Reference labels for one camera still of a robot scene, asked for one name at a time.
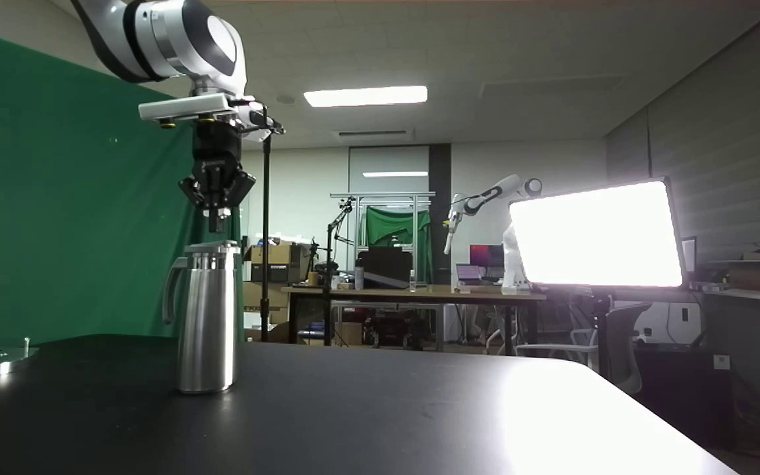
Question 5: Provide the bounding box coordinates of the wooden work desk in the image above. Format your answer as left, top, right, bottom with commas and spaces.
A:
289, 285, 545, 357

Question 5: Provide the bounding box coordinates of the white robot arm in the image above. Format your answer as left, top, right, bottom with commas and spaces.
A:
71, 0, 266, 230

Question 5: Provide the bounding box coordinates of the ceiling fluorescent lamp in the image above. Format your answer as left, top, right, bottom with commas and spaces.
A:
305, 85, 431, 107

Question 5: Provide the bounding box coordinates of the black light stand pole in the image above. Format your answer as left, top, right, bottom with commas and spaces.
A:
262, 134, 276, 341

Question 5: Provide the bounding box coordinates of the bright studio light panel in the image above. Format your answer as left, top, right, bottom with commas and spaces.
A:
510, 180, 685, 287

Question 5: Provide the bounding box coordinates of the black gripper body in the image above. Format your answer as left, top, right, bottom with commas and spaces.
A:
181, 122, 254, 232

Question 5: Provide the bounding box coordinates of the stainless steel flask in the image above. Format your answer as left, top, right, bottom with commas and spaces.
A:
162, 239, 239, 392

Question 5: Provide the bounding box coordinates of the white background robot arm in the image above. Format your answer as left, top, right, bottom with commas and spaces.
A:
444, 173, 545, 254

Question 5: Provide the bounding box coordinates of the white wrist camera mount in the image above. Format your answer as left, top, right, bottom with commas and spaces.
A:
138, 91, 284, 139

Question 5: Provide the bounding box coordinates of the green backdrop screen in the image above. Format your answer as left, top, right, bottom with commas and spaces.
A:
0, 40, 192, 346

